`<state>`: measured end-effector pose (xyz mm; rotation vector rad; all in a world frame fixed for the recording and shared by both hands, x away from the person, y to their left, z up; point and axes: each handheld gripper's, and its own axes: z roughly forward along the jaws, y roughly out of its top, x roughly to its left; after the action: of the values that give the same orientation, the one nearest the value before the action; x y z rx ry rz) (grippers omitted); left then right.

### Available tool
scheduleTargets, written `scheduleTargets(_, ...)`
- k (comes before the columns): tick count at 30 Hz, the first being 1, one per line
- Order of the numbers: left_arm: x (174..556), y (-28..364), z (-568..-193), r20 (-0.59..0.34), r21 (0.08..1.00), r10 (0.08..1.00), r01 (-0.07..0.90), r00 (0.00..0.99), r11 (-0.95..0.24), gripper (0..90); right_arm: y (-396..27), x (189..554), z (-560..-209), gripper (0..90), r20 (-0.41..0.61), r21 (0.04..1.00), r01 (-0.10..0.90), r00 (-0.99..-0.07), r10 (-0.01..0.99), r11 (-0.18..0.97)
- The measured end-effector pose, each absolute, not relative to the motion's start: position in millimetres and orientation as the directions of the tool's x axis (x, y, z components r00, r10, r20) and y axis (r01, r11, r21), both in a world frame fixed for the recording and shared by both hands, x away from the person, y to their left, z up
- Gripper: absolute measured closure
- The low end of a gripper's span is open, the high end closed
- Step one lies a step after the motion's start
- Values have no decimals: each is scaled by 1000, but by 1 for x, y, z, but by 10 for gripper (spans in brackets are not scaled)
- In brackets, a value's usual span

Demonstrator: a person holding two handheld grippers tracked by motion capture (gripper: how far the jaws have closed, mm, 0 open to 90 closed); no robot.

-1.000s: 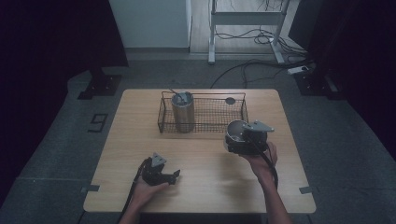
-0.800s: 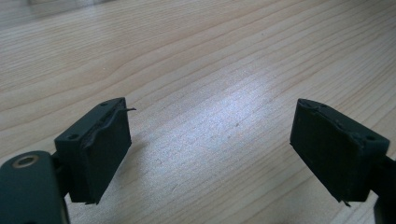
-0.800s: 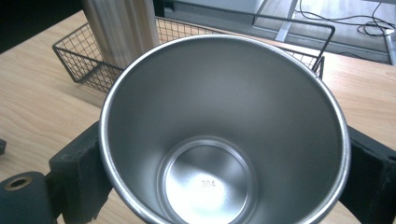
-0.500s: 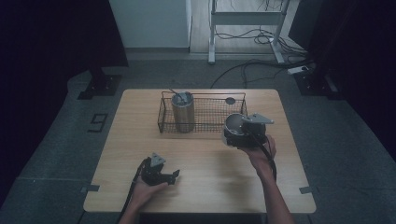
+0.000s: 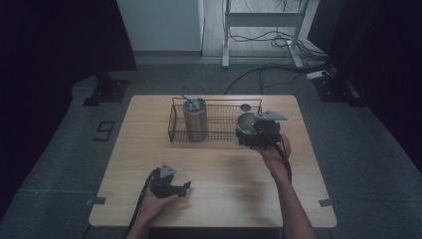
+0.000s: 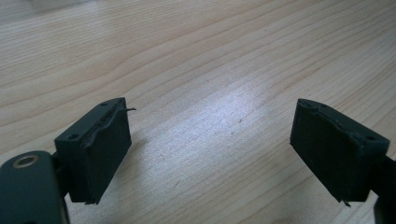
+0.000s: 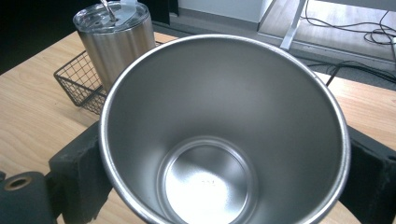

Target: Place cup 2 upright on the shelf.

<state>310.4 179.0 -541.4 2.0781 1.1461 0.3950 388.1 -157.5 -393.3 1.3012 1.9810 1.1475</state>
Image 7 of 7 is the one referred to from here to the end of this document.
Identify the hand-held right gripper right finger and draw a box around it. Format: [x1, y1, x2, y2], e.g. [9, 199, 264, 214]
[338, 124, 396, 224]

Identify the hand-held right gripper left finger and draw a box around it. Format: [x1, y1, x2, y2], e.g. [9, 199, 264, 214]
[49, 120, 114, 224]

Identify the dark wire basket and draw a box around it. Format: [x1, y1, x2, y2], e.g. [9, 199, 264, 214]
[52, 40, 164, 116]

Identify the steel tumbler with lid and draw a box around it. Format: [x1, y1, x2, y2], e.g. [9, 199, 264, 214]
[72, 0, 157, 94]

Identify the steel mug with handle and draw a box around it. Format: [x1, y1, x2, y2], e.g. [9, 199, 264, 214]
[98, 33, 352, 224]

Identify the long black floor cable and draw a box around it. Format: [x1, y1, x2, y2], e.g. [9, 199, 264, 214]
[306, 60, 396, 87]

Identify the tangle of black cables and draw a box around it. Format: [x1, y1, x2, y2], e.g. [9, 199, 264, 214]
[302, 0, 396, 47]

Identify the white desk frame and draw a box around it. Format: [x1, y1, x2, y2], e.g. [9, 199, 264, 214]
[257, 0, 396, 51]

